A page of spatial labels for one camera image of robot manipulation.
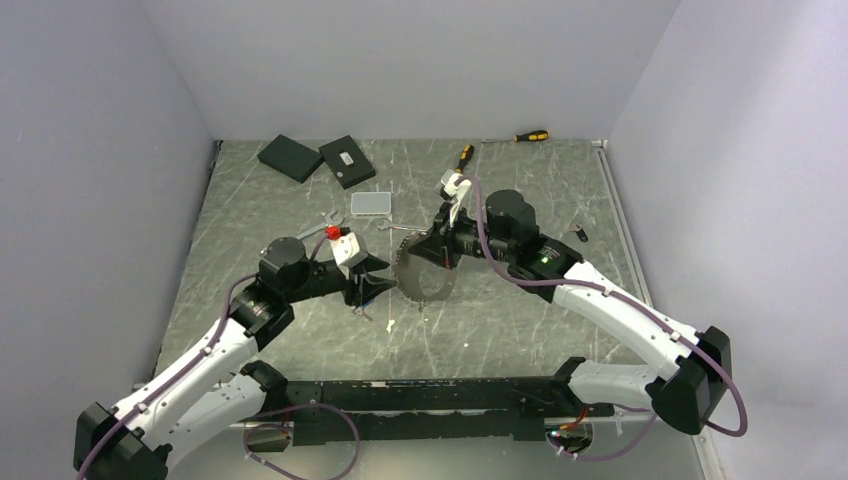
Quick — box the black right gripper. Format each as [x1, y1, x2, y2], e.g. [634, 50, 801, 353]
[409, 201, 515, 270]

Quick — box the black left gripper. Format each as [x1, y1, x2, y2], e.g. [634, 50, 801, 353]
[285, 253, 396, 306]

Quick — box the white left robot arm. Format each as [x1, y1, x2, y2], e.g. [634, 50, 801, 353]
[73, 227, 395, 479]

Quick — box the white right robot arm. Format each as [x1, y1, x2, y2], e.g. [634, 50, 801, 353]
[395, 190, 749, 436]

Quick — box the key with blue tag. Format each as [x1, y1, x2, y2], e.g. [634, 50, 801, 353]
[353, 306, 373, 322]

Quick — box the small silver wrench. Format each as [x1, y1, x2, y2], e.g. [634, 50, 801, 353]
[376, 219, 429, 232]

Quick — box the large silver wrench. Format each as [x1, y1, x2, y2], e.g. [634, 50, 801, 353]
[295, 210, 345, 240]

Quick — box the black box with label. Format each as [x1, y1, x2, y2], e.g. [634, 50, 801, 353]
[319, 135, 376, 190]

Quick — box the black flat box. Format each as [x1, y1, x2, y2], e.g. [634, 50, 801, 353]
[257, 135, 324, 184]

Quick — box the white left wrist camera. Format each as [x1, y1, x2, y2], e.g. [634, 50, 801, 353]
[330, 232, 369, 268]

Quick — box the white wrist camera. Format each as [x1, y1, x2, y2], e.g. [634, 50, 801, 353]
[440, 170, 473, 227]
[330, 232, 369, 268]

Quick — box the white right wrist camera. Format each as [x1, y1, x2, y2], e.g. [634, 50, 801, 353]
[440, 170, 473, 227]

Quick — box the white network switch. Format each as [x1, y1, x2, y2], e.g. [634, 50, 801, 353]
[350, 191, 392, 218]

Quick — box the orange black screwdriver at wall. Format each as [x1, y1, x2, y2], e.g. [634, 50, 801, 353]
[484, 130, 549, 144]

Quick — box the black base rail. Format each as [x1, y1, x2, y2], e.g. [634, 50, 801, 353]
[260, 376, 614, 446]

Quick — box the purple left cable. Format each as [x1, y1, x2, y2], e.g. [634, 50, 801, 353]
[242, 398, 364, 480]

